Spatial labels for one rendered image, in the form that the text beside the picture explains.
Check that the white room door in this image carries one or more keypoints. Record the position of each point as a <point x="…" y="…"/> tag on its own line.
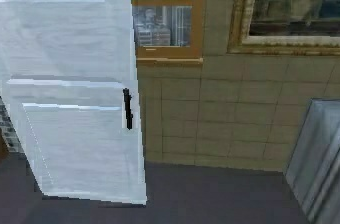
<point x="71" y="133"/>

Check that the gold framed dark picture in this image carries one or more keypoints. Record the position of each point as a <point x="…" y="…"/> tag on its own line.
<point x="298" y="30"/>

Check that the wooden framed city picture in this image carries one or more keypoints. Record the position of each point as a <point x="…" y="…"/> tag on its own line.
<point x="164" y="30"/>

